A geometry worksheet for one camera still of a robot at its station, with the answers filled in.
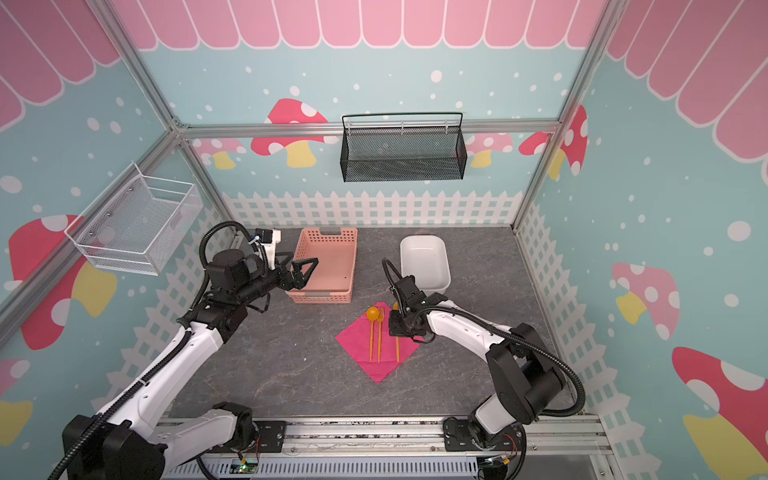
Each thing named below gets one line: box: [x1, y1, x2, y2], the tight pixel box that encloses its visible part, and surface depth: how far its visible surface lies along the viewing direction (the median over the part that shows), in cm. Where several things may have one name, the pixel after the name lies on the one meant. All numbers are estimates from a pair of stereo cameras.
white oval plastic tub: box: [400, 234, 451, 296], surface depth 112 cm
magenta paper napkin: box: [335, 302, 424, 384], surface depth 90 cm
